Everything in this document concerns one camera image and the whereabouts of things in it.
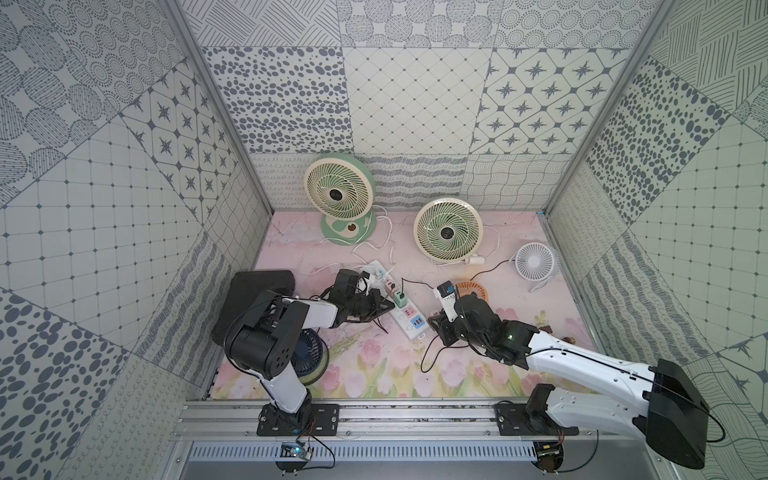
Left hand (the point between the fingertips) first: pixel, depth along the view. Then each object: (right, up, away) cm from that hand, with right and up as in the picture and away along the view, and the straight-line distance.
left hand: (394, 300), depth 91 cm
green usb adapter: (+2, 0, -2) cm, 3 cm away
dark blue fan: (-22, -13, -12) cm, 28 cm away
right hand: (+12, -3, -10) cm, 16 cm away
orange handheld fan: (+23, +4, +2) cm, 24 cm away
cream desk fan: (+18, +22, +6) cm, 29 cm away
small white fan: (+47, +11, +5) cm, 48 cm away
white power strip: (-5, +6, +6) cm, 10 cm away
